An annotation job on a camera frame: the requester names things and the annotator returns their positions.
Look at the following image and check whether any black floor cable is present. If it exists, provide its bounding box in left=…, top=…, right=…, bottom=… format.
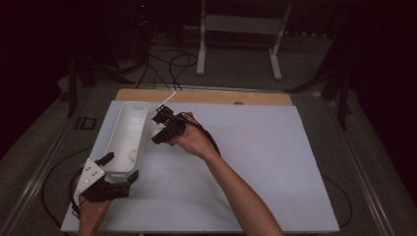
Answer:
left=168, top=52, right=200, bottom=91
left=136, top=53, right=151, bottom=89

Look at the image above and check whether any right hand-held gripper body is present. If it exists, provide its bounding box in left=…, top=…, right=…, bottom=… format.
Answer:
left=150, top=90, right=188, bottom=139

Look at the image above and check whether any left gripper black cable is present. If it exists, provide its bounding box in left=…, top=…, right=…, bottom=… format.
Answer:
left=40, top=146, right=93, bottom=235

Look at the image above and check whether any black tripod stand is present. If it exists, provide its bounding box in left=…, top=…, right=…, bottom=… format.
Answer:
left=67, top=55, right=136, bottom=118
left=284, top=19, right=353, bottom=131

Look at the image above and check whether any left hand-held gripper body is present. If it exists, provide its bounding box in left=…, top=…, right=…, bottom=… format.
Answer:
left=74, top=158, right=131, bottom=204

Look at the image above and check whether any white metal stand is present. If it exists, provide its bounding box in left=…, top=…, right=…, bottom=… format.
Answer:
left=196, top=0, right=293, bottom=82

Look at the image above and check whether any person's left hand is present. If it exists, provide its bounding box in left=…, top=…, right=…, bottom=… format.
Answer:
left=78, top=198, right=114, bottom=218

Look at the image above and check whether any wooden board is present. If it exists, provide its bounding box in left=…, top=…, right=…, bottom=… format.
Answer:
left=115, top=88, right=293, bottom=106

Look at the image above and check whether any person's right hand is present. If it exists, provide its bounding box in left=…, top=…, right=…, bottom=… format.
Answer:
left=166, top=112, right=219, bottom=162

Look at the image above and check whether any white plastic bin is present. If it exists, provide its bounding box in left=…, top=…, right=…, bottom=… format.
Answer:
left=101, top=101, right=151, bottom=184

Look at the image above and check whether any metal floor rail frame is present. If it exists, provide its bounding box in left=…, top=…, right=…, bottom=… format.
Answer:
left=0, top=83, right=397, bottom=236

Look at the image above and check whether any white table mat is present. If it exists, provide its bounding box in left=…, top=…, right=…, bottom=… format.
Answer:
left=60, top=99, right=340, bottom=234

